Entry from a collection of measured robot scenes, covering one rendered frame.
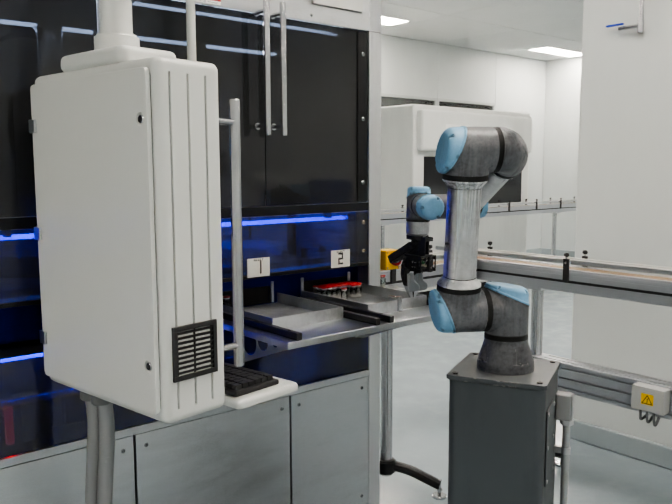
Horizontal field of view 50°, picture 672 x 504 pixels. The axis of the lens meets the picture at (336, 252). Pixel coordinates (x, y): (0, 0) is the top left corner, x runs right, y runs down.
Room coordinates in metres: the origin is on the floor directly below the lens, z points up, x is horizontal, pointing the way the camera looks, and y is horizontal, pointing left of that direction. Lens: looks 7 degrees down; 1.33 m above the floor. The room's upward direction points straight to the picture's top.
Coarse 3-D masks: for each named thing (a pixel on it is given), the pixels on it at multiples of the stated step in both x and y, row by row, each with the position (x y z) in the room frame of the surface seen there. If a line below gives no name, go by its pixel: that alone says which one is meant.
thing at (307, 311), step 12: (288, 300) 2.34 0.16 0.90; (300, 300) 2.29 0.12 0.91; (312, 300) 2.24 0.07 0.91; (252, 312) 2.21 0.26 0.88; (264, 312) 2.21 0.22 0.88; (276, 312) 2.21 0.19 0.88; (288, 312) 2.21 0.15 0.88; (300, 312) 2.21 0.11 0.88; (312, 312) 2.05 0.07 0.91; (324, 312) 2.08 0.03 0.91; (336, 312) 2.11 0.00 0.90; (276, 324) 1.97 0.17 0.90; (288, 324) 2.00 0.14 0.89; (300, 324) 2.02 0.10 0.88
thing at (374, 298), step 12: (372, 288) 2.53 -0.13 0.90; (384, 288) 2.48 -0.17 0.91; (324, 300) 2.33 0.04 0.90; (336, 300) 2.28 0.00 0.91; (348, 300) 2.23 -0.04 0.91; (360, 300) 2.41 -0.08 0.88; (372, 300) 2.41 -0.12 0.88; (384, 300) 2.41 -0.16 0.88; (396, 300) 2.24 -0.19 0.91; (408, 300) 2.27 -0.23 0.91; (420, 300) 2.31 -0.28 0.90; (384, 312) 2.21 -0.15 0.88
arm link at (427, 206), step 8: (416, 200) 2.18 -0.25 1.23; (424, 200) 2.13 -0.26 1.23; (432, 200) 2.13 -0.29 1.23; (440, 200) 2.13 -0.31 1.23; (416, 208) 2.16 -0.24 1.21; (424, 208) 2.12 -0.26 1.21; (432, 208) 2.13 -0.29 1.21; (440, 208) 2.13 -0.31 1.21; (424, 216) 2.13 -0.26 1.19; (432, 216) 2.13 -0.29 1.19; (440, 216) 2.14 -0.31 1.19
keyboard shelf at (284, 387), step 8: (280, 384) 1.71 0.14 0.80; (288, 384) 1.71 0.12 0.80; (296, 384) 1.72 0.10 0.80; (256, 392) 1.64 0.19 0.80; (264, 392) 1.65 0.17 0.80; (272, 392) 1.66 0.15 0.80; (280, 392) 1.68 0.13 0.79; (288, 392) 1.70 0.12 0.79; (232, 400) 1.60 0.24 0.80; (240, 400) 1.59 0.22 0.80; (248, 400) 1.60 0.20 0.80; (256, 400) 1.62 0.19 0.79; (264, 400) 1.64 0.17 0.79; (240, 408) 1.58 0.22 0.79
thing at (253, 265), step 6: (258, 258) 2.24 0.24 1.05; (264, 258) 2.26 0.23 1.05; (252, 264) 2.23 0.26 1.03; (258, 264) 2.24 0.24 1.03; (264, 264) 2.26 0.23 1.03; (252, 270) 2.23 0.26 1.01; (258, 270) 2.24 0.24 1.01; (264, 270) 2.26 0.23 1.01; (252, 276) 2.23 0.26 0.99; (258, 276) 2.24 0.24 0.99
